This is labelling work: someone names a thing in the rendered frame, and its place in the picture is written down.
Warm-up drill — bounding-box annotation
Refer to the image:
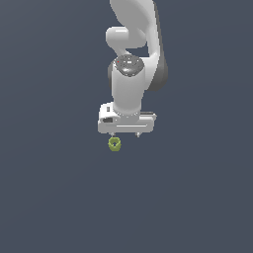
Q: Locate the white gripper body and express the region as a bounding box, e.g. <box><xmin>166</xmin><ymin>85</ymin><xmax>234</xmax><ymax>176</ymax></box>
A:
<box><xmin>97</xmin><ymin>102</ymin><xmax>158</xmax><ymax>135</ymax></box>

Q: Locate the small olive green object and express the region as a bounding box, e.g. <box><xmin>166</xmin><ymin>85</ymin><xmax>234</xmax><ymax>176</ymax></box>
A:
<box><xmin>108</xmin><ymin>136</ymin><xmax>122</xmax><ymax>152</ymax></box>

